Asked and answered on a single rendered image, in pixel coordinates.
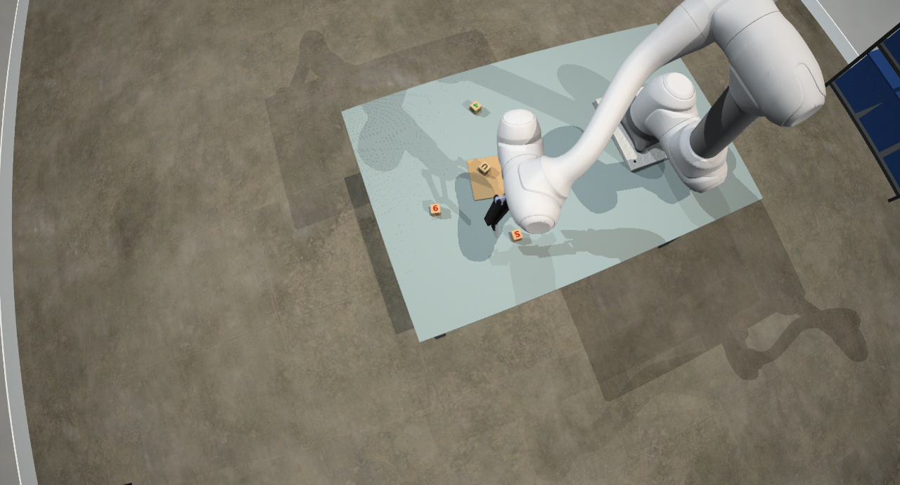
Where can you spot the tan flat mat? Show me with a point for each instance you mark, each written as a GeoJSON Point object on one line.
{"type": "Point", "coordinates": [484, 187]}

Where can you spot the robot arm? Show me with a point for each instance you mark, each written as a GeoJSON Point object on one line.
{"type": "Point", "coordinates": [772, 73]}

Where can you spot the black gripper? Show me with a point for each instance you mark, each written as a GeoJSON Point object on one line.
{"type": "Point", "coordinates": [496, 212]}

